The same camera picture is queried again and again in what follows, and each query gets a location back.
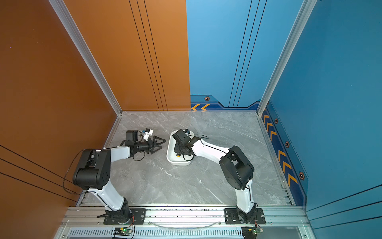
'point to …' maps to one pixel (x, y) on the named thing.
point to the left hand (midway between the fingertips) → (163, 143)
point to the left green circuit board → (123, 231)
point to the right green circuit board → (257, 230)
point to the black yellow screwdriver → (178, 155)
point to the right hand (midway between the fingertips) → (176, 149)
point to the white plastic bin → (172, 157)
